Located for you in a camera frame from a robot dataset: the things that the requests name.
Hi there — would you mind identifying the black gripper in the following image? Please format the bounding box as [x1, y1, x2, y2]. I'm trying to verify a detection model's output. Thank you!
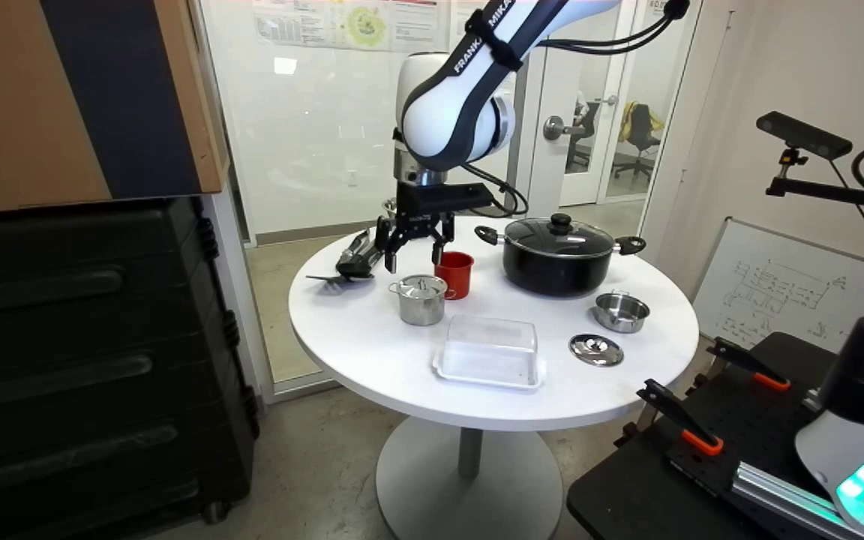
[375, 183, 460, 275]

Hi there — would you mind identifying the tall silver steel pot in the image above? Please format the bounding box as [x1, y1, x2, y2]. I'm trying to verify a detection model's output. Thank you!
[388, 280, 451, 330]

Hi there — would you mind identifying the glass lid with black knob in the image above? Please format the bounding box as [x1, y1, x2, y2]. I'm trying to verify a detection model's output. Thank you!
[505, 211, 618, 259]

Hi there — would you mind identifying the black cooking pot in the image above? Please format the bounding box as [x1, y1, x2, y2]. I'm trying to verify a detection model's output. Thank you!
[471, 220, 648, 300]

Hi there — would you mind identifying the silver steel pot lid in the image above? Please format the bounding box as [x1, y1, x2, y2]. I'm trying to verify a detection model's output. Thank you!
[568, 334, 626, 370]

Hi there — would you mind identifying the shallow silver steel pot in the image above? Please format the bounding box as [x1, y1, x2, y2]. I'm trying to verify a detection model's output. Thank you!
[592, 292, 653, 335]

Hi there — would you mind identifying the red cup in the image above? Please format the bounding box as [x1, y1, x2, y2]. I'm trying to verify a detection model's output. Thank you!
[435, 250, 477, 304]

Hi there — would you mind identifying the black kitchen spatula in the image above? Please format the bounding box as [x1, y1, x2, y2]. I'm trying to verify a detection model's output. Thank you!
[334, 225, 388, 280]

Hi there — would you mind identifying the clear plastic food container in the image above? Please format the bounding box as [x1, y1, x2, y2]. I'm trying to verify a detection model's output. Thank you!
[430, 315, 549, 392]

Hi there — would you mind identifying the black office chair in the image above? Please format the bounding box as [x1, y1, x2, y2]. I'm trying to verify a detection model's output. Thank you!
[612, 103, 665, 187]

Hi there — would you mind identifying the black side platform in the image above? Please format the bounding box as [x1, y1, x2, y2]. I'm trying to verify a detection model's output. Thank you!
[563, 330, 864, 540]

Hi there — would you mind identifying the black storage cabinet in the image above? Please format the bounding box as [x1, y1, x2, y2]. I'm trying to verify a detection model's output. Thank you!
[0, 196, 261, 540]

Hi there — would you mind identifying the whiteboard with drawings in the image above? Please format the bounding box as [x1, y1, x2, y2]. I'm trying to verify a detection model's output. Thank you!
[694, 215, 864, 353]

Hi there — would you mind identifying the white device with green light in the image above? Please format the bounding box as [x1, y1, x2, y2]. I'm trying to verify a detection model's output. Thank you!
[792, 409, 864, 540]

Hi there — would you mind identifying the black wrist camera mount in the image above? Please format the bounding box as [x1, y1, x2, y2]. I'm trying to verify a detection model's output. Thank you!
[435, 183, 499, 215]

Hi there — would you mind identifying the silver door handle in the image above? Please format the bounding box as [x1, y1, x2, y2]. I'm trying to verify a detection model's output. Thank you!
[540, 111, 573, 145]

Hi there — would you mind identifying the wall poster with green circle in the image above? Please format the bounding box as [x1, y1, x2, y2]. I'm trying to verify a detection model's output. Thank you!
[250, 0, 455, 53]

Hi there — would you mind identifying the white table pedestal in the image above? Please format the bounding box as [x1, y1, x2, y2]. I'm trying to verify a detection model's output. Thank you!
[371, 418, 563, 540]

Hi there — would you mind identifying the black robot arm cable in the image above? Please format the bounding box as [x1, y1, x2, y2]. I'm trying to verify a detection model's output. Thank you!
[533, 0, 694, 61]

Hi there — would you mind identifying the black clamp with orange handle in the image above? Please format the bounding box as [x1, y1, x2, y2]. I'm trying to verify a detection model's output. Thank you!
[706, 335, 796, 397]
[635, 374, 728, 463]

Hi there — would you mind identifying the black stereo camera bar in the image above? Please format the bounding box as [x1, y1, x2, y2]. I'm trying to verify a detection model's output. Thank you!
[756, 107, 855, 162]

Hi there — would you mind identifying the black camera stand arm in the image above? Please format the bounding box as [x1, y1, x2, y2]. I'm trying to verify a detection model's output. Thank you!
[766, 148, 864, 225]

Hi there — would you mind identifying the aluminium rail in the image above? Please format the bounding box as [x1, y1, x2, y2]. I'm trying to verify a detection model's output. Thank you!
[728, 459, 862, 540]

